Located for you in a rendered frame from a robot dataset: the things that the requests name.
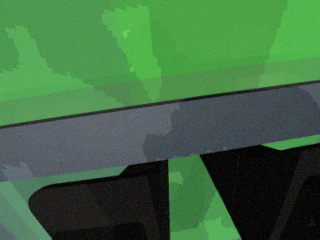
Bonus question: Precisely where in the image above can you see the clear low l-shaped wall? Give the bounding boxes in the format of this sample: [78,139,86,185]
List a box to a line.
[0,56,320,240]

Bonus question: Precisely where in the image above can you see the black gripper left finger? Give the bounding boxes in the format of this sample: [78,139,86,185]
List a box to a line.
[28,160,171,240]

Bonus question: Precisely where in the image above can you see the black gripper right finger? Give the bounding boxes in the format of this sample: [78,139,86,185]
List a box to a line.
[200,143,320,240]

